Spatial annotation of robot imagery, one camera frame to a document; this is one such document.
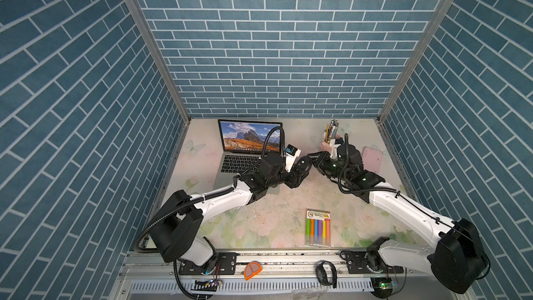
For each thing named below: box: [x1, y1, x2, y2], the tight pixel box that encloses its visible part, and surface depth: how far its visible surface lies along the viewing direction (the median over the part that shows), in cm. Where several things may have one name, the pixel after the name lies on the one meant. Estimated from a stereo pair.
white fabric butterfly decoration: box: [185, 139, 206, 154], surface depth 111 cm
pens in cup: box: [324, 118, 340, 145], surface depth 98 cm
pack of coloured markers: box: [304, 209, 332, 248], surface depth 82 cm
